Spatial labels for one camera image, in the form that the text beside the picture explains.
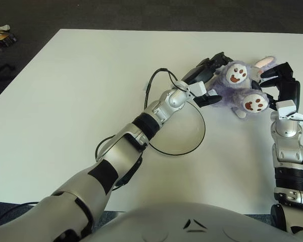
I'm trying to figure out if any grey robot torso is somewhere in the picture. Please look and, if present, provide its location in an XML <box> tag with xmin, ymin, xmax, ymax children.
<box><xmin>85</xmin><ymin>201</ymin><xmax>303</xmax><ymax>242</ymax></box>

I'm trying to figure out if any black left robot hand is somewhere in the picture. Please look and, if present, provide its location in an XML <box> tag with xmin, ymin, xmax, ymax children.
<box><xmin>183</xmin><ymin>52</ymin><xmax>234</xmax><ymax>108</ymax></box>

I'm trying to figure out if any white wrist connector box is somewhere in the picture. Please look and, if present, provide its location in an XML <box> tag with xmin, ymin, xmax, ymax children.
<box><xmin>188</xmin><ymin>81</ymin><xmax>208</xmax><ymax>98</ymax></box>
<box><xmin>276</xmin><ymin>100</ymin><xmax>303</xmax><ymax>120</ymax></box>

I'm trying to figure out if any white plate with black rim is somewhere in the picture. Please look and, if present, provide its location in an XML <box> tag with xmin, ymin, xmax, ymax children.
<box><xmin>148</xmin><ymin>100</ymin><xmax>207</xmax><ymax>156</ymax></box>

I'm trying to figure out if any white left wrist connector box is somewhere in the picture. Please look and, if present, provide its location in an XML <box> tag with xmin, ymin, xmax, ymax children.
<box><xmin>188</xmin><ymin>81</ymin><xmax>208</xmax><ymax>98</ymax></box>

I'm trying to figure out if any white right wrist connector box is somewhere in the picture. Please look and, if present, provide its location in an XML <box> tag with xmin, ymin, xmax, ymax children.
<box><xmin>276</xmin><ymin>100</ymin><xmax>303</xmax><ymax>120</ymax></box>

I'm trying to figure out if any black chair base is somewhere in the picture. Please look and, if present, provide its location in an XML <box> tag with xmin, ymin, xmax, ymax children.
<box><xmin>0</xmin><ymin>47</ymin><xmax>16</xmax><ymax>88</ymax></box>

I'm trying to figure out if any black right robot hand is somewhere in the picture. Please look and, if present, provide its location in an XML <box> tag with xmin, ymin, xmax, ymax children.
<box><xmin>252</xmin><ymin>62</ymin><xmax>301</xmax><ymax>111</ymax></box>

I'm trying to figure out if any purple plush bunny doll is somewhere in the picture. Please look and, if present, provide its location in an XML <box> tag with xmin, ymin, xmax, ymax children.
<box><xmin>209</xmin><ymin>55</ymin><xmax>281</xmax><ymax>119</ymax></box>

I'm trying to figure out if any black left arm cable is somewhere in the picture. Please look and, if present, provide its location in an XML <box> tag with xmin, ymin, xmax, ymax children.
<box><xmin>94</xmin><ymin>68</ymin><xmax>190</xmax><ymax>189</ymax></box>

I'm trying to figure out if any brown box on floor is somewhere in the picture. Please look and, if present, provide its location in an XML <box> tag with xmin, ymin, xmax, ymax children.
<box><xmin>0</xmin><ymin>31</ymin><xmax>17</xmax><ymax>47</ymax></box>

